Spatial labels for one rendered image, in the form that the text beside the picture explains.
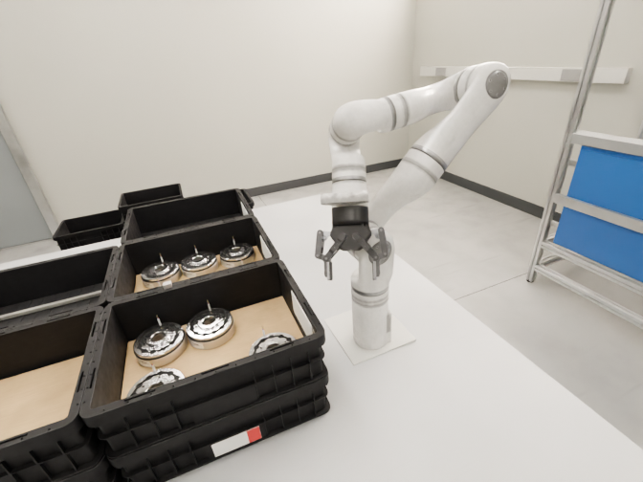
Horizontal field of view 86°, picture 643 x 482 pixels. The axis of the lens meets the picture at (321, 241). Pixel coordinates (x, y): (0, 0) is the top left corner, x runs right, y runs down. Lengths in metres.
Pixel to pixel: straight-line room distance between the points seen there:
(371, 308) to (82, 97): 3.30
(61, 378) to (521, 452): 0.91
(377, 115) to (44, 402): 0.85
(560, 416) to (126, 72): 3.61
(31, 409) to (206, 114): 3.17
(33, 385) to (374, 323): 0.73
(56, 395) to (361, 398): 0.61
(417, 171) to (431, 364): 0.46
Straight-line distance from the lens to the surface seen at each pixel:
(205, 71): 3.71
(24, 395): 0.93
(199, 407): 0.68
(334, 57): 4.07
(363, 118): 0.71
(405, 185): 0.77
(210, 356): 0.80
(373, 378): 0.88
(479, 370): 0.94
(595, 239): 2.26
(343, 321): 1.00
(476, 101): 0.83
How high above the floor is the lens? 1.38
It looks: 29 degrees down
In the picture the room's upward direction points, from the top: 4 degrees counter-clockwise
